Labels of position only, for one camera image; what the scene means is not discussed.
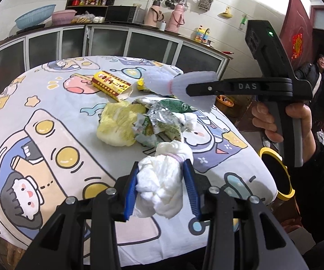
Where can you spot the clear bag of food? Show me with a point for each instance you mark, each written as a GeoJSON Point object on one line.
{"type": "Point", "coordinates": [86, 19]}

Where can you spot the row of seasoning jars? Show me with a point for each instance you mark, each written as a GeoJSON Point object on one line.
{"type": "Point", "coordinates": [90, 1]}

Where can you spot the yellow wall hook holder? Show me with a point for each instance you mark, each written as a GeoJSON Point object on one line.
{"type": "Point", "coordinates": [225, 13]}

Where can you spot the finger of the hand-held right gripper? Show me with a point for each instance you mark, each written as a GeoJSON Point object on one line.
{"type": "Point", "coordinates": [204, 89]}

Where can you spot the cartoon printed tablecloth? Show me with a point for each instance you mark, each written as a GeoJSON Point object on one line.
{"type": "Point", "coordinates": [66, 123]}

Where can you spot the detergent bottle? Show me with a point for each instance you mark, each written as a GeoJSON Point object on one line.
{"type": "Point", "coordinates": [201, 35]}

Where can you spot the bin with yellow rim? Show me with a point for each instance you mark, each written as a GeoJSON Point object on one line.
{"type": "Point", "coordinates": [277, 171]}

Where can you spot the dark red door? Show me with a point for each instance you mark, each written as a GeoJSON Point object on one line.
{"type": "Point", "coordinates": [294, 25]}

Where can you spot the metal chopstick holder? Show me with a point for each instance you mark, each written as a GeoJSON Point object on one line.
{"type": "Point", "coordinates": [205, 2]}

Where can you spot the green plastic wrapper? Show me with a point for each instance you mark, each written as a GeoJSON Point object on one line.
{"type": "Point", "coordinates": [178, 106]}

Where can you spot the person's right hand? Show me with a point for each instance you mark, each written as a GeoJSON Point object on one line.
{"type": "Point", "coordinates": [306, 123]}

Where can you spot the person's right forearm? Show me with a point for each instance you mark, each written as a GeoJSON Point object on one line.
{"type": "Point", "coordinates": [319, 191]}

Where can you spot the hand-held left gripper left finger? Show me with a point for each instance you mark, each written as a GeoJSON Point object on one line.
{"type": "Point", "coordinates": [131, 192]}

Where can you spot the small white tissue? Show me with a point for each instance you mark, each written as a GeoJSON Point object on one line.
{"type": "Point", "coordinates": [187, 119]}

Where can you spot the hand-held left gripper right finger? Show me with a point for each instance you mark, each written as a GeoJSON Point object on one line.
{"type": "Point", "coordinates": [191, 192]}

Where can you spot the pink thermos with dark lid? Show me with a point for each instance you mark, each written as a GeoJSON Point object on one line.
{"type": "Point", "coordinates": [153, 14]}

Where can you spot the translucent lilac plastic wrapper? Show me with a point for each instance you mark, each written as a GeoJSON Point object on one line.
{"type": "Point", "coordinates": [162, 83]}

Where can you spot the green silver foil wrapper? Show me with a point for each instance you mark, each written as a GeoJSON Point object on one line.
{"type": "Point", "coordinates": [167, 130]}

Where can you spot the white tissue bundle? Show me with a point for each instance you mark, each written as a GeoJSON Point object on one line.
{"type": "Point", "coordinates": [162, 180]}

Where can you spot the blue plastic basin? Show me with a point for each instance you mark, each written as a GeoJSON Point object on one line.
{"type": "Point", "coordinates": [35, 17]}

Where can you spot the small yellow wrapper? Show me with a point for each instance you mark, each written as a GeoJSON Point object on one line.
{"type": "Point", "coordinates": [142, 85]}

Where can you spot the yellow and red carton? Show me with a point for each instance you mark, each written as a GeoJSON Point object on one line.
{"type": "Point", "coordinates": [111, 85]}

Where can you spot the white cup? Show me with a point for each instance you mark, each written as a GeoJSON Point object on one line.
{"type": "Point", "coordinates": [162, 26]}

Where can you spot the orange bucket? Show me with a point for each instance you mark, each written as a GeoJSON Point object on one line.
{"type": "Point", "coordinates": [235, 108]}

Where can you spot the pink plastic basin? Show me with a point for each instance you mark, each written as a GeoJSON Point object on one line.
{"type": "Point", "coordinates": [63, 17]}

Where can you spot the cream plastic wrapper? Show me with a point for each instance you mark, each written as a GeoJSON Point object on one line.
{"type": "Point", "coordinates": [146, 100]}

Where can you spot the glass door kitchen cabinet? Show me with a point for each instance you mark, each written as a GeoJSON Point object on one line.
{"type": "Point", "coordinates": [108, 39]}

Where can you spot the yellow crumpled wrapper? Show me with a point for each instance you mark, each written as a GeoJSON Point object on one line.
{"type": "Point", "coordinates": [117, 123]}

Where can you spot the black microwave oven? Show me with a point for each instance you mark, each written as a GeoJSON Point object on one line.
{"type": "Point", "coordinates": [121, 14]}

